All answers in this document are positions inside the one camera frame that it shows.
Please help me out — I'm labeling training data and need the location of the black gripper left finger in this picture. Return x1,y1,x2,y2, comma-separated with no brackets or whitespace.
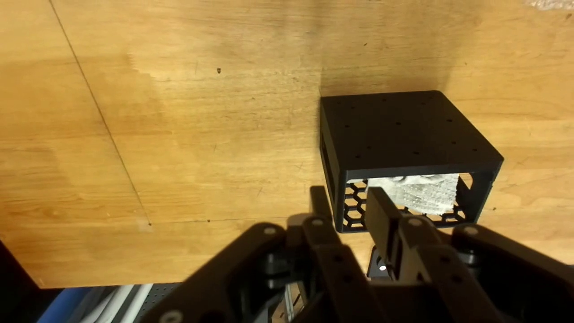
140,184,384,323

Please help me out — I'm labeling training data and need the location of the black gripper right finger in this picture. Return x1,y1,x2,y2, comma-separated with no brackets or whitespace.
364,186,574,323

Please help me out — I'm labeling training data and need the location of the white towel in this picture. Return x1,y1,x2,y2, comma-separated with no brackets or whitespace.
363,172,467,218

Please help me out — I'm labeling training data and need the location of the black basket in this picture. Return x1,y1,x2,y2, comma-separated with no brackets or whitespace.
318,89,506,234

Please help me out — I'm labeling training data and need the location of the blue floor object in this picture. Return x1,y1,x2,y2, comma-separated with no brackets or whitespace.
34,285,131,323

